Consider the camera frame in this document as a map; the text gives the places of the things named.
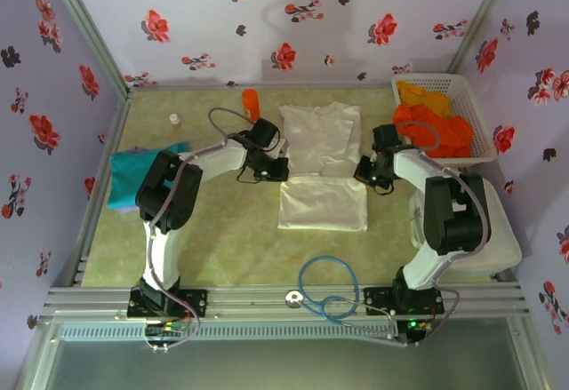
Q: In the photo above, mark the yellow t-shirt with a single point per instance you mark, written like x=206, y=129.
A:
x=422, y=97

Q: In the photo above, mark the aluminium side rail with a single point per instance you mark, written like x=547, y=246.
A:
x=119, y=114

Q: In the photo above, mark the white plastic laundry basket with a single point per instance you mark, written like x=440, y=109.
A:
x=471, y=92

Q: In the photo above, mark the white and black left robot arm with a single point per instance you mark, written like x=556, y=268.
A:
x=222, y=159

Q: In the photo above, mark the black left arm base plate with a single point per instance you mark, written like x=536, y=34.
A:
x=195, y=303

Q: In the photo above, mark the aluminium frame post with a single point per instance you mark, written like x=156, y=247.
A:
x=482, y=21
x=86, y=21

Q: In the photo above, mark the aluminium frame rail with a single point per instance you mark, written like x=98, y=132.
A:
x=249, y=296

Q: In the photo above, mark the small white-capped bottle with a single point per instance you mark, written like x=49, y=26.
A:
x=175, y=121

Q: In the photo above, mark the blue stethoscope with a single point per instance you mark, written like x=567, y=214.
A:
x=293, y=297

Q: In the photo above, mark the orange t-shirt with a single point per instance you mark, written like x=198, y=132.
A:
x=453, y=137

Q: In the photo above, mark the green circuit board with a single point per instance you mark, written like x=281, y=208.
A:
x=164, y=330
x=418, y=325

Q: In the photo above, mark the white plastic bin lid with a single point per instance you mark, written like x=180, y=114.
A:
x=502, y=252

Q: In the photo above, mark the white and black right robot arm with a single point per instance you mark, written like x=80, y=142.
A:
x=413, y=163

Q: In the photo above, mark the orange plastic bottle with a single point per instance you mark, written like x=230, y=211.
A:
x=250, y=100

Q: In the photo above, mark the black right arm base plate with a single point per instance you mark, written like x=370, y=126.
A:
x=378, y=301

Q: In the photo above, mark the white t-shirt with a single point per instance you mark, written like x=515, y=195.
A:
x=320, y=141

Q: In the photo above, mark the teal folded t-shirt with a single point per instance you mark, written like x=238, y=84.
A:
x=126, y=172

